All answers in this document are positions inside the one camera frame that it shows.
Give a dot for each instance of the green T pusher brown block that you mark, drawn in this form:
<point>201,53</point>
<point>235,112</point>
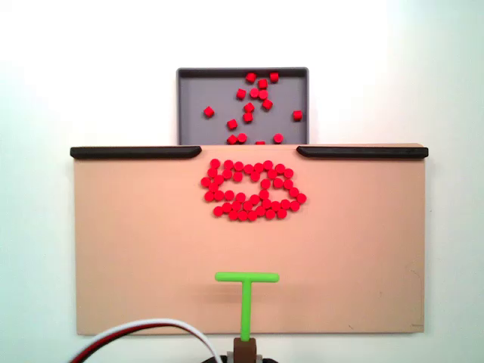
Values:
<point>247,302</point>

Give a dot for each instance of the beige rectangular board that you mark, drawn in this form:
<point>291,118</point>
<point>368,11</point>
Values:
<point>151,246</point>

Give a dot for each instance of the grey shallow tray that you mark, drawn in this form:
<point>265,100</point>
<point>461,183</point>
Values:
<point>196,94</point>

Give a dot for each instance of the black edge rail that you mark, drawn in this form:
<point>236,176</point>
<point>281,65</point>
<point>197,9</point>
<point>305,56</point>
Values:
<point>132,152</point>
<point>363,152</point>

